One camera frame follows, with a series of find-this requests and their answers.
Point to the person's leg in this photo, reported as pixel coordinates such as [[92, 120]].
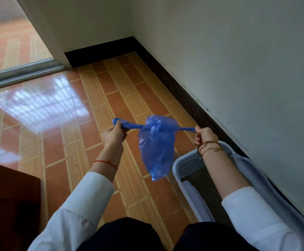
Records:
[[123, 236], [212, 237]]

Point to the person's right hand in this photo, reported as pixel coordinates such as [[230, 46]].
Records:
[[207, 135]]

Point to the person's left leg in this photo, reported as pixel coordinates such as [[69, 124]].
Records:
[[123, 236]]

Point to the person's left fingers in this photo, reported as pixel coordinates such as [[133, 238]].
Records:
[[119, 125]]

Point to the black baseboard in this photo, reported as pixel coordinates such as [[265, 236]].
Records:
[[167, 83]]

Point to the person's left hand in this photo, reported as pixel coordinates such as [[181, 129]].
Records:
[[112, 137]]

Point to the glass sliding door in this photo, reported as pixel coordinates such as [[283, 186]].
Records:
[[10, 36]]

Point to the blue plastic bag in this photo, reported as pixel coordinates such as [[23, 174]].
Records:
[[156, 143]]

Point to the person's right leg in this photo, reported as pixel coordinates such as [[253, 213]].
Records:
[[212, 237]]

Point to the person's right fingers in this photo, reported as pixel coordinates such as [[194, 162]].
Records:
[[197, 137]]

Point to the person's right forearm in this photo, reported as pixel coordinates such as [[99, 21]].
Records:
[[235, 190]]

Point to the white plastic mesh bin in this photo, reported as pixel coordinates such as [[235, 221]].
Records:
[[193, 164]]

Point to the brown wooden furniture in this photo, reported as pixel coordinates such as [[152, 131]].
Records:
[[9, 206]]

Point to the metal sliding door track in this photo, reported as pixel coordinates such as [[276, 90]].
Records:
[[18, 74]]

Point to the person's left forearm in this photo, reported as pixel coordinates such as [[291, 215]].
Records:
[[89, 196]]

